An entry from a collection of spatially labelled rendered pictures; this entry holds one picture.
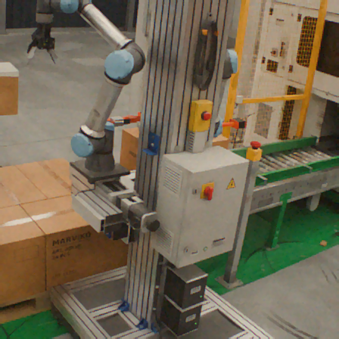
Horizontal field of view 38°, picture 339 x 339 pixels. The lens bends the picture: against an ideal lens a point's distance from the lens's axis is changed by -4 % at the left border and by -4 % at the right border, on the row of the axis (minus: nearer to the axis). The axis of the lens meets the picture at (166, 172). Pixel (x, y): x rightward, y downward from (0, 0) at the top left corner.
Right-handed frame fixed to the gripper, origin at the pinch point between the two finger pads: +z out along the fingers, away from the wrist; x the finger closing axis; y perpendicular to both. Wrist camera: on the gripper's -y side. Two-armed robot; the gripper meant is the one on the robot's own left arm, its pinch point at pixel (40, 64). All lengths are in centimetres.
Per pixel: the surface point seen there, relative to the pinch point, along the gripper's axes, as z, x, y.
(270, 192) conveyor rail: 98, 179, 7
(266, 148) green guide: 91, 234, -49
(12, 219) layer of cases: 98, -2, -32
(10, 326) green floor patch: 152, -17, -3
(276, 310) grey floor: 152, 139, 65
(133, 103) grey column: 67, 146, -130
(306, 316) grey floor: 152, 152, 81
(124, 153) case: 73, 82, -43
